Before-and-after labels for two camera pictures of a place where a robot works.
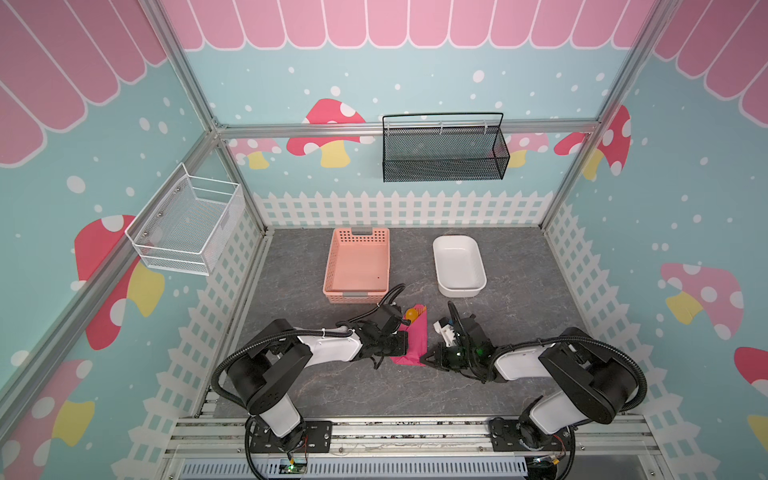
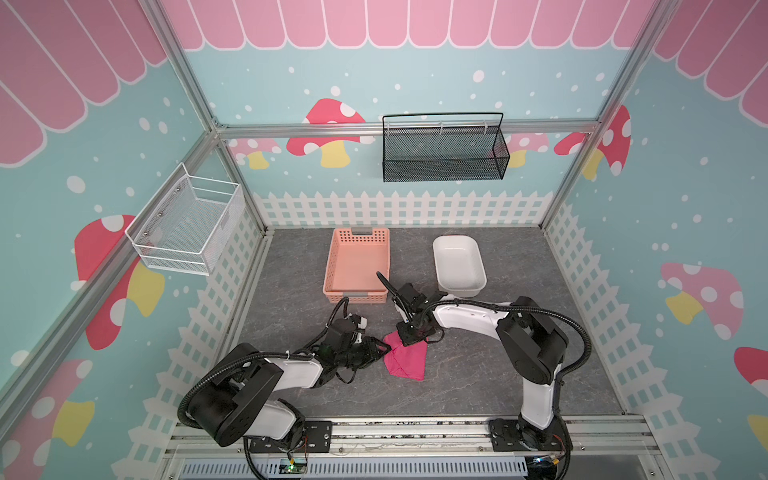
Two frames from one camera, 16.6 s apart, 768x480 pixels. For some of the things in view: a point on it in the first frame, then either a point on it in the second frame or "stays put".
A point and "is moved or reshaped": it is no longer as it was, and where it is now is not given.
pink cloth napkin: (417, 339) is moved or reshaped
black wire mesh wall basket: (438, 147) stays put
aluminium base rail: (600, 443) stays put
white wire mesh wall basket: (187, 225) stays put
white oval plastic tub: (459, 266) stays put
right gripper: (443, 354) -> (405, 306)
